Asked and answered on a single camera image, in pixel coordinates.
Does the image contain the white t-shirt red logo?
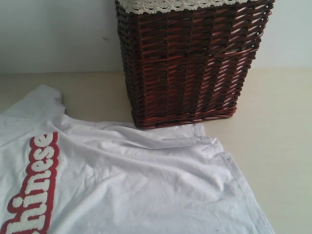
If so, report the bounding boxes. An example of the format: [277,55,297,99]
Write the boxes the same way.
[0,85,273,234]

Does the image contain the dark brown wicker basket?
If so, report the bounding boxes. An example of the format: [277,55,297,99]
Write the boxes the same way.
[115,0,274,129]

